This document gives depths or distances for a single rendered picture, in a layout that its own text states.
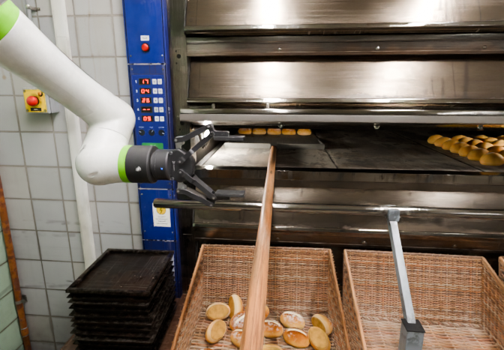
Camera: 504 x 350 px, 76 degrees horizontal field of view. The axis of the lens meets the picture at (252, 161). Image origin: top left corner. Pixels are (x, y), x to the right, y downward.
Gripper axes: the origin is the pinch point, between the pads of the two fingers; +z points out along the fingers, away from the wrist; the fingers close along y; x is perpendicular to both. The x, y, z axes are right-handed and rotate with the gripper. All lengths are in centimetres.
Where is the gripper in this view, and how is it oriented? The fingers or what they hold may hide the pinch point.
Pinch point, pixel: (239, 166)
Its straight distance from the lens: 77.1
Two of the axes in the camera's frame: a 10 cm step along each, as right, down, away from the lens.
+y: 0.0, 9.7, 2.3
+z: 10.0, 0.2, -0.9
